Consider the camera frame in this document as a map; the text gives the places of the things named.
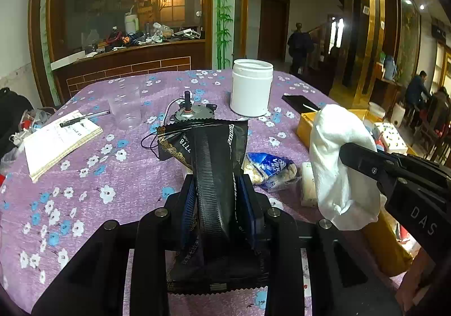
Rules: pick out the white cloth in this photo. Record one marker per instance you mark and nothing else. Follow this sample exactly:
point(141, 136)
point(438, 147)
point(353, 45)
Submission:
point(334, 168)

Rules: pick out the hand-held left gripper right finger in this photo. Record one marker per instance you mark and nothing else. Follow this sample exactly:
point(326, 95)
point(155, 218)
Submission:
point(248, 212)

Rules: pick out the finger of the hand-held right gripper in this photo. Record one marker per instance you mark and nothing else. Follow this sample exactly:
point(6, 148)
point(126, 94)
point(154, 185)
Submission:
point(370, 164)

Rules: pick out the golden pillar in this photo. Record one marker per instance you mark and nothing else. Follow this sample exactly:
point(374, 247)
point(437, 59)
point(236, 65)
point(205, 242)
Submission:
point(366, 55)

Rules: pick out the person's right hand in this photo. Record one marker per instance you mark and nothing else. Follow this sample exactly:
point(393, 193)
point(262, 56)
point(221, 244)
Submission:
point(426, 284)

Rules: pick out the purple floral tablecloth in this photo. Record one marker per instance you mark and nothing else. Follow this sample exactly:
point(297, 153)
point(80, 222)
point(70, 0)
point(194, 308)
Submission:
point(123, 178)

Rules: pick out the light blue jug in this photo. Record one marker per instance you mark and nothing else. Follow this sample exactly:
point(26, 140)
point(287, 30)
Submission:
point(389, 67)

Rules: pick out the white floor appliance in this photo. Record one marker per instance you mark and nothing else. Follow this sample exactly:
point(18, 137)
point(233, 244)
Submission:
point(398, 116)

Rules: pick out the black phone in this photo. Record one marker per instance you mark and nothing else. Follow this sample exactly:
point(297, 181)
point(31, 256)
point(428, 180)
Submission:
point(303, 102)

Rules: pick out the wooden cabinet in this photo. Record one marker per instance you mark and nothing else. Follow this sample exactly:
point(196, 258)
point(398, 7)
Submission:
point(384, 90)

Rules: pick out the wooden door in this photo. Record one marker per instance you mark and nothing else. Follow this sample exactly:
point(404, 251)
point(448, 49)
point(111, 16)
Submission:
point(273, 26)

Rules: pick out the black bag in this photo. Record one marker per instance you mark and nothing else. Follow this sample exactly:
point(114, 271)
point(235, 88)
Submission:
point(14, 115)

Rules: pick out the crumpled plastic bags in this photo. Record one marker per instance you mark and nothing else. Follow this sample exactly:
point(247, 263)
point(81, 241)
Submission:
point(33, 122)

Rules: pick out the white jug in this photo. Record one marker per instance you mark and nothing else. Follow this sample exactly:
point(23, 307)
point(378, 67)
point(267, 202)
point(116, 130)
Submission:
point(131, 23)

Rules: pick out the white box with yellow rim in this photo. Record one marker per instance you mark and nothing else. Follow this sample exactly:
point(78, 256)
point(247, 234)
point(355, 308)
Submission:
point(384, 242)

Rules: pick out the bamboo painted pillar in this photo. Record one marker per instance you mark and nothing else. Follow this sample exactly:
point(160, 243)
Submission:
point(222, 19)

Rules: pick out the black pen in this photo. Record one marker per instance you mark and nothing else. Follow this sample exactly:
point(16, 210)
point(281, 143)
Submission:
point(84, 118)

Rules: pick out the white notebook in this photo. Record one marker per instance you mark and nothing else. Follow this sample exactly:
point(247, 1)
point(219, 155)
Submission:
point(60, 143)

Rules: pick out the small metal motor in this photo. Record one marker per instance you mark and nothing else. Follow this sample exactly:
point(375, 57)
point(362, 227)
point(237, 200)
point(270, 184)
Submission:
point(188, 113)

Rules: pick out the black snack packet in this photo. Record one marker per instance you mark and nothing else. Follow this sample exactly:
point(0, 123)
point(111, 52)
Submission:
point(211, 168)

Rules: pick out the white plastic jar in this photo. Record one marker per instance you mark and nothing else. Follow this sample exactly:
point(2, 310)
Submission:
point(251, 90)

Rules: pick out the clear plastic cup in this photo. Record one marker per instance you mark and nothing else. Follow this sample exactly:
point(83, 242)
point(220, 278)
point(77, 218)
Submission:
point(124, 108)

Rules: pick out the blue white snack bag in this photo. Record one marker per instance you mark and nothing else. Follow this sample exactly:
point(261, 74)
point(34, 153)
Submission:
point(271, 169)

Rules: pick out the wooden counter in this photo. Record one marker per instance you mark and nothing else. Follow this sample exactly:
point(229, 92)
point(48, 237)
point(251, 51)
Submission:
point(141, 62)

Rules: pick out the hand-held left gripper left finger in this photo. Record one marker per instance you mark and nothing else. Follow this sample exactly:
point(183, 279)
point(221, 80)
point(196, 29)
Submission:
point(188, 212)

